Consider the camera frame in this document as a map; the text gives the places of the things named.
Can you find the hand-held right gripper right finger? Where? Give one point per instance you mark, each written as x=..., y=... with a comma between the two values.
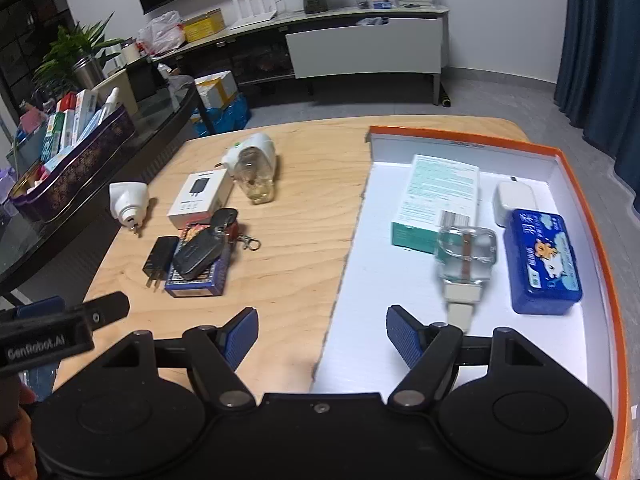
x=402, y=340

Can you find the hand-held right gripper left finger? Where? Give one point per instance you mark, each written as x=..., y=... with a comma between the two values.
x=242, y=332

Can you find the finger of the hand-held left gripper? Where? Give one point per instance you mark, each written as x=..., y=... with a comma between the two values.
x=40, y=305
x=107, y=307

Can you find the orange cardboard box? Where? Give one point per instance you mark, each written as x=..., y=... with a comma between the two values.
x=380, y=285

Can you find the playing card box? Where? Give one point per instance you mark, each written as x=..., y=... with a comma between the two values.
x=200, y=286

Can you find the black plug charger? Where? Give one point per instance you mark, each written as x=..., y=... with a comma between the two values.
x=160, y=257

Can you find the black car key fob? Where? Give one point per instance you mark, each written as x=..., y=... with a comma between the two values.
x=195, y=255

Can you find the clear glass bottle grey cap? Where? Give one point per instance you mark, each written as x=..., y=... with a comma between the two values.
x=465, y=260

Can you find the white plug-in device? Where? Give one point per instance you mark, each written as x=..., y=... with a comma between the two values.
x=127, y=200

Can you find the white charger packaging box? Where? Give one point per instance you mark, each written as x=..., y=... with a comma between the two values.
x=200, y=195

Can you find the teal white bandage box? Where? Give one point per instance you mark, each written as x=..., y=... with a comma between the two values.
x=440, y=185

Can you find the white cube charger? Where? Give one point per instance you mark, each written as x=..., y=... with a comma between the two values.
x=515, y=197

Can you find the person's left hand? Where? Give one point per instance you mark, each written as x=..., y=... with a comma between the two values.
x=15, y=450

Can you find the blue trash bin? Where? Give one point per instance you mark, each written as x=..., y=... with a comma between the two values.
x=42, y=377

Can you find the black glass coffee table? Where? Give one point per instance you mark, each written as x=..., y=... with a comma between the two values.
x=40, y=250

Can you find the purple ornate tin box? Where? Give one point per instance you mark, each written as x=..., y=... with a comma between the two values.
x=80, y=170

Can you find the pile of medicine boxes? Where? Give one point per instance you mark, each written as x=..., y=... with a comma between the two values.
x=65, y=125

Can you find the white spray bottle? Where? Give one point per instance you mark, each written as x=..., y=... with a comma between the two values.
x=111, y=102

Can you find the beige box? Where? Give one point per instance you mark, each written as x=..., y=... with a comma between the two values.
x=120, y=91

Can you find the white yellow cardboard box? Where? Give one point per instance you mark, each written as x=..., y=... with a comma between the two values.
x=217, y=87

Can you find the black yellow roll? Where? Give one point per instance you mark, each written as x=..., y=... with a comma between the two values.
x=445, y=97

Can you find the leafy houseplant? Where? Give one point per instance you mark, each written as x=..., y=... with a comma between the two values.
x=65, y=50

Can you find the white red plastic bag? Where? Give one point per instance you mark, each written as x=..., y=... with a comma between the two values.
x=160, y=35

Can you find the dark shelving unit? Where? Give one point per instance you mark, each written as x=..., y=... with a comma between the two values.
x=25, y=25

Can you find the grey tv cabinet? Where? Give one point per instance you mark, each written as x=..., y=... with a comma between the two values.
x=360, y=50

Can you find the white router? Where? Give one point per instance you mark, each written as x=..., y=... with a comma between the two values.
x=250, y=20

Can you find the clear plastic boxes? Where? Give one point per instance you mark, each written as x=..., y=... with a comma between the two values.
x=375, y=1

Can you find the dark blue curtain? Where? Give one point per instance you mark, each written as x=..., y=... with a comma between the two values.
x=600, y=60

